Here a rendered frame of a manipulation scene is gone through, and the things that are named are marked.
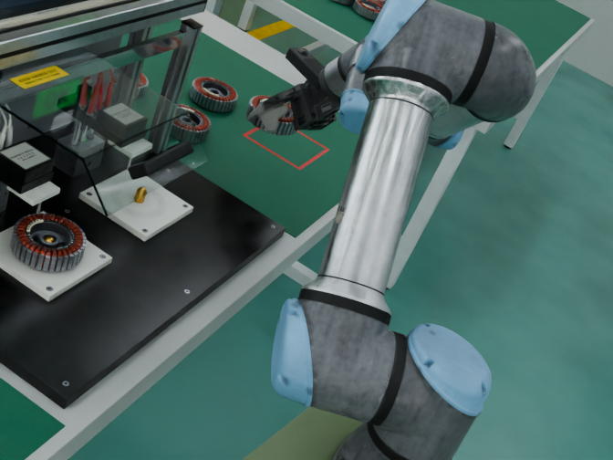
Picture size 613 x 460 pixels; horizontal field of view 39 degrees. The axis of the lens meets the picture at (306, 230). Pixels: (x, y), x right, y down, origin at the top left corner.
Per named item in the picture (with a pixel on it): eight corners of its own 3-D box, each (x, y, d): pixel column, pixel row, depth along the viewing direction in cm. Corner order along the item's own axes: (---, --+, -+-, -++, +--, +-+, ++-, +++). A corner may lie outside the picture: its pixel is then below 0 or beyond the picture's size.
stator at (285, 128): (306, 136, 179) (312, 120, 177) (264, 138, 172) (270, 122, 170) (276, 108, 185) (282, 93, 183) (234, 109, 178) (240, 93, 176)
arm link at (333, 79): (332, 52, 158) (362, 54, 164) (316, 64, 162) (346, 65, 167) (344, 89, 157) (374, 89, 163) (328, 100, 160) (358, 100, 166)
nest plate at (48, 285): (110, 263, 142) (112, 256, 141) (48, 302, 130) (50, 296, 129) (42, 215, 145) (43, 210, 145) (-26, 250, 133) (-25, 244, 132)
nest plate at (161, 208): (192, 212, 162) (193, 206, 161) (144, 242, 150) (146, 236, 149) (129, 172, 165) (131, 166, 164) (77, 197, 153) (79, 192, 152)
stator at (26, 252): (95, 251, 141) (100, 234, 139) (57, 284, 132) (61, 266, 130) (36, 219, 142) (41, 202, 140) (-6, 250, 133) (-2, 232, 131)
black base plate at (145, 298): (282, 236, 170) (285, 227, 169) (64, 410, 118) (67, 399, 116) (98, 120, 180) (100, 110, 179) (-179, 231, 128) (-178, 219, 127)
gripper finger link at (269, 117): (249, 139, 170) (291, 121, 168) (240, 110, 171) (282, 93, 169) (254, 141, 173) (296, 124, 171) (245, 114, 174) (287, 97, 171)
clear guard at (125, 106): (206, 162, 132) (218, 130, 129) (108, 217, 112) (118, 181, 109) (45, 61, 139) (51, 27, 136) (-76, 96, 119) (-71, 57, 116)
